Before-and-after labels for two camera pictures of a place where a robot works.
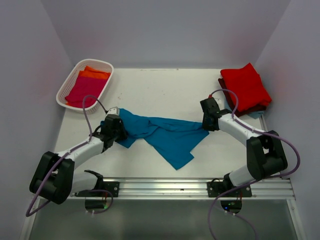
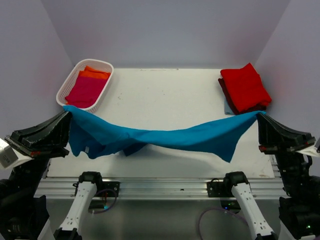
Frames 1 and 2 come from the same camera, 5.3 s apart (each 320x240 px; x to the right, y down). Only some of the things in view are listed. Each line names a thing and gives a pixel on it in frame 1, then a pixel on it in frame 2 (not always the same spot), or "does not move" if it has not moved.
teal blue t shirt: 173,139 to 89,135
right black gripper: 205,122 to 287,142
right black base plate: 215,188 does not move
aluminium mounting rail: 138,189 does not move
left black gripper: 120,132 to 35,142
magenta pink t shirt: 85,86 does not move
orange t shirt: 92,72 does not move
